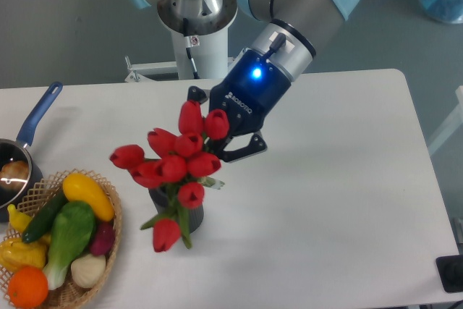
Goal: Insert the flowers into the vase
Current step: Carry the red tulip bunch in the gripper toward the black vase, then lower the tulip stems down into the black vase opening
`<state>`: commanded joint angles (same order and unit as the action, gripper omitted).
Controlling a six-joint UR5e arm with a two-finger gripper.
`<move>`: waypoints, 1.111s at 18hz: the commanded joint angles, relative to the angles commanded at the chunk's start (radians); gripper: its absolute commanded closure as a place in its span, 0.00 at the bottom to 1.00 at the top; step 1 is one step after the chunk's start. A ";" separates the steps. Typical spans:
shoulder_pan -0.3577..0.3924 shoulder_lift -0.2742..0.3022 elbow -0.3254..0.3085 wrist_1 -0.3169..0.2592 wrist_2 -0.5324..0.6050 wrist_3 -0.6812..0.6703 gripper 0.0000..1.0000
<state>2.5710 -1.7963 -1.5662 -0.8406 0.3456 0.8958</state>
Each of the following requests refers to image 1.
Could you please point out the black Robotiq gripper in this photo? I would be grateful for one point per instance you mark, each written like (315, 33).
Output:
(247, 94)

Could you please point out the red tulip bouquet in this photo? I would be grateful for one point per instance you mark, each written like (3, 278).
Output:
(183, 167)

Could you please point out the dark grey ribbed vase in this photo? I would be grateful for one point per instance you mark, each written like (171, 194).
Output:
(160, 200)

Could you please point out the yellow squash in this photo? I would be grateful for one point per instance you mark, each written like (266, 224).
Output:
(77, 186)

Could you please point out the green bok choy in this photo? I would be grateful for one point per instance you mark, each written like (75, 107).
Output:
(70, 234)

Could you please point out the white garlic bulb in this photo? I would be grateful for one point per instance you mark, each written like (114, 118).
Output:
(87, 270)

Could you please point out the green cucumber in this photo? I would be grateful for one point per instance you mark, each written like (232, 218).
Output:
(43, 221)

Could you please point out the brown bread roll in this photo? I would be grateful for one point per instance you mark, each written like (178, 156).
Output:
(14, 175)

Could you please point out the yellow banana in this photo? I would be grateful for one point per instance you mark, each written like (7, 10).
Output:
(17, 219)

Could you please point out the yellow bell pepper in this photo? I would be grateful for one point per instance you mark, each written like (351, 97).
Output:
(15, 254)

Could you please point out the orange fruit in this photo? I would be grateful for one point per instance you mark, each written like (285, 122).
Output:
(28, 288)

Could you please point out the black device at edge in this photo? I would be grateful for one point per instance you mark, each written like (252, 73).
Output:
(450, 272)

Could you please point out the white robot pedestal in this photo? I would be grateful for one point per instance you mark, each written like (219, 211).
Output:
(200, 35)

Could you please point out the blue handled saucepan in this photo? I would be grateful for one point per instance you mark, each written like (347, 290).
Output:
(17, 150)

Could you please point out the white frame at right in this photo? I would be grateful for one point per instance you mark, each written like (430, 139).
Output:
(448, 126)

